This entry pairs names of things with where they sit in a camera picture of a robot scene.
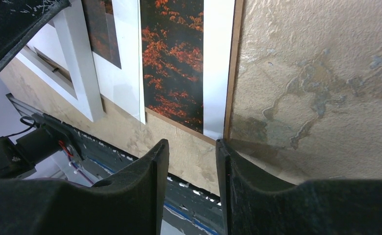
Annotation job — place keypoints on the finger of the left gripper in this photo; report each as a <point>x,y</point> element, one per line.
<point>20,20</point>

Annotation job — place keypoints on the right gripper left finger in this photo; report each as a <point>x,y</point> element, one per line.
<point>131,201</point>

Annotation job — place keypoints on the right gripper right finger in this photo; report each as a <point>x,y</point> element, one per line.
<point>243,188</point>

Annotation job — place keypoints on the white picture frame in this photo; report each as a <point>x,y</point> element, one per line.
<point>60,54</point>

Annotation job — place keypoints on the matted photo print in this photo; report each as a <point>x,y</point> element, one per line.
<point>186,54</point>

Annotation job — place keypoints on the white mat board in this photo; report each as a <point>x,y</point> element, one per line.
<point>113,28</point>

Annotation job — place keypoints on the brown fibreboard backing panel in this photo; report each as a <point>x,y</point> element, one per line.
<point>233,71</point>

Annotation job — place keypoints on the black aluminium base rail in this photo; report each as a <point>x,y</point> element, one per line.
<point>187,208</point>

